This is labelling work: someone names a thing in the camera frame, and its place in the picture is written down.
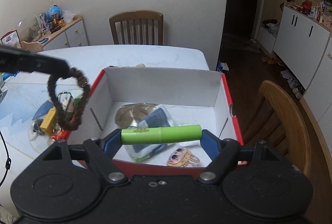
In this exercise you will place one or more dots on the blue globe toy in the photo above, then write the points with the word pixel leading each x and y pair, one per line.
pixel 53 12

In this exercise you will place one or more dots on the red white cardboard box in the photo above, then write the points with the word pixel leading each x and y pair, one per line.
pixel 131 97

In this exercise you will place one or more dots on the yellow small box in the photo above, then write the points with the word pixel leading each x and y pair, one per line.
pixel 49 122

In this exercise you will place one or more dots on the small blue box on floor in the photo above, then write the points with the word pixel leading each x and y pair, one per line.
pixel 222 67

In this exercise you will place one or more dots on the gold foil packet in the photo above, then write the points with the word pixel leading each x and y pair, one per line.
pixel 128 116

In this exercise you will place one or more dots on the white wall cabinets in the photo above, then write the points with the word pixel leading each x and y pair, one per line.
pixel 298 32

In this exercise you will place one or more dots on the blue white packet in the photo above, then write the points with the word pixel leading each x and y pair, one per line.
pixel 147 120

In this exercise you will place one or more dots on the dark wooden chair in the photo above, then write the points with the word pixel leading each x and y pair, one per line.
pixel 143 27

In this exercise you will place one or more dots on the green white plush charm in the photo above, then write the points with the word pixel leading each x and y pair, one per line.
pixel 69 101

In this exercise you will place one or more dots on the white sideboard cabinet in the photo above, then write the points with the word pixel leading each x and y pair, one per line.
pixel 72 34

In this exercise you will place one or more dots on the cartoon girl sticker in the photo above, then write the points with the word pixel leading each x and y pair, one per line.
pixel 182 158

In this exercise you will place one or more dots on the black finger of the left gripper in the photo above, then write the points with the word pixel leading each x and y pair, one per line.
pixel 14 60

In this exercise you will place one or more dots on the light wooden chair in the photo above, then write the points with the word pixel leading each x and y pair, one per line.
pixel 276 119

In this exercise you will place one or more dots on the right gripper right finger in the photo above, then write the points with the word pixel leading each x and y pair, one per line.
pixel 223 155

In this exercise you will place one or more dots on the green tube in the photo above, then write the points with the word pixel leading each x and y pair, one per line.
pixel 161 135

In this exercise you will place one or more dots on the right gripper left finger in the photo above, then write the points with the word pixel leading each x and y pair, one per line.
pixel 99 158

